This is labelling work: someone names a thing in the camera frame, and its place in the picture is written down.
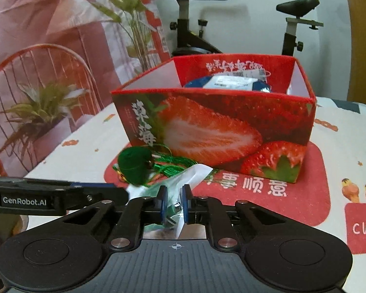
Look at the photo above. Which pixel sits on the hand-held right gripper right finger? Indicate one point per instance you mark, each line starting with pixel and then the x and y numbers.
pixel 185 204

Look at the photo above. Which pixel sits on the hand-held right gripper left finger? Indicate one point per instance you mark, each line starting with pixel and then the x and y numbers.
pixel 163 203

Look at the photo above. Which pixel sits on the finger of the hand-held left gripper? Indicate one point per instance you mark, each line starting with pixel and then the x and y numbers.
pixel 94 193

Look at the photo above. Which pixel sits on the clear plastic bag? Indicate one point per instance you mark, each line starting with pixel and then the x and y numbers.
pixel 195 175

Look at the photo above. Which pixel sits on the green tassel pendant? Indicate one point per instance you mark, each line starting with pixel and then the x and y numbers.
pixel 134 164

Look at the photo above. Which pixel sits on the red strawberry print box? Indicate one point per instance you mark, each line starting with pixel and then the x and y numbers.
pixel 201 128

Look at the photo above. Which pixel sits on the small potted plant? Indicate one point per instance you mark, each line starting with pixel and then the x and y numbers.
pixel 45 103

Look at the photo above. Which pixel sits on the blue pouch with white label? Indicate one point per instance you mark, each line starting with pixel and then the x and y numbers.
pixel 201 84

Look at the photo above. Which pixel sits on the printed tablecloth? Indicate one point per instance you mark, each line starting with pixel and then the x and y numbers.
pixel 338 146

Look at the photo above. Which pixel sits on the tall green leafy plant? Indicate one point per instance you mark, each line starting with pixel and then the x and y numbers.
pixel 137 33

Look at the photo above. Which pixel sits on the black exercise bike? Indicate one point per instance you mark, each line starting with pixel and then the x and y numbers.
pixel 186 36

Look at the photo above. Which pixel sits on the red white printed sheet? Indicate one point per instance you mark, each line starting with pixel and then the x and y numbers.
pixel 157 24

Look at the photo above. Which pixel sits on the pink plastic sheet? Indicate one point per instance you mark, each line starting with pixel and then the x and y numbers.
pixel 27 12

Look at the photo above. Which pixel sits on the wooden door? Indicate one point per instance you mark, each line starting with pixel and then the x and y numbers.
pixel 363 36

